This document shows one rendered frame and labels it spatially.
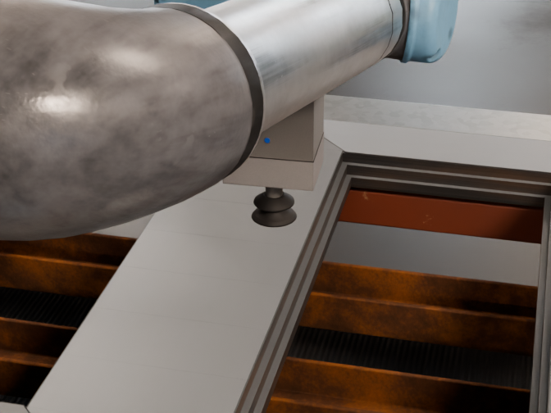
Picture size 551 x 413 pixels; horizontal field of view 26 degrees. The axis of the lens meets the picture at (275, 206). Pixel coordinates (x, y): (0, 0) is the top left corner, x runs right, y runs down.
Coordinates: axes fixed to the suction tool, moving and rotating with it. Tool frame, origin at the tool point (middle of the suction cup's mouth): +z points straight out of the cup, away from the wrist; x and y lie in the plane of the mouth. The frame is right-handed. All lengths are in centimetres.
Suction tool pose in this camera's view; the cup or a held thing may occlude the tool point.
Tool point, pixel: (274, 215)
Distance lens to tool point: 113.6
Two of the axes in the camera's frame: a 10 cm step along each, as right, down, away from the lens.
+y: -9.8, -0.9, 1.6
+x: -1.8, 4.8, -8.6
